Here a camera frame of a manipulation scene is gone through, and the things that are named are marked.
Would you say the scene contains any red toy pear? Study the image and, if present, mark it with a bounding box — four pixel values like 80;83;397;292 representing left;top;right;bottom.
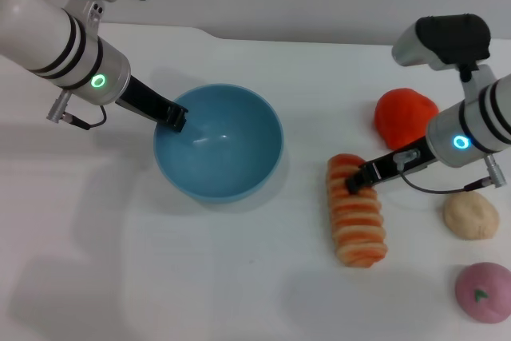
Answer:
374;88;440;149

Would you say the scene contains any pink bun with green leaf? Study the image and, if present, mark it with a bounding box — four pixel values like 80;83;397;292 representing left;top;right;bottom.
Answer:
454;261;511;324

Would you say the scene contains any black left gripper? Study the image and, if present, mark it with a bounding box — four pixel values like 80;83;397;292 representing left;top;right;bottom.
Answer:
115;76;189;133

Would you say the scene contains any blue bowl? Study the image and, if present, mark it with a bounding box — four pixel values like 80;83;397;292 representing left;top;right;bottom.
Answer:
153;83;285;204

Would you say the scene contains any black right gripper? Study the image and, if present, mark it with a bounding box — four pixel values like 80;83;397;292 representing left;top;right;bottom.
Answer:
345;141;438;194

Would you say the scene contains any orange white striped bread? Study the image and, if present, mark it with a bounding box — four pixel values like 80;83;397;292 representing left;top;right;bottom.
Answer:
326;153;389;268

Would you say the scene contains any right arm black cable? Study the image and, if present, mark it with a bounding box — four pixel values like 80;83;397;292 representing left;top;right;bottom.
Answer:
393;149;509;195

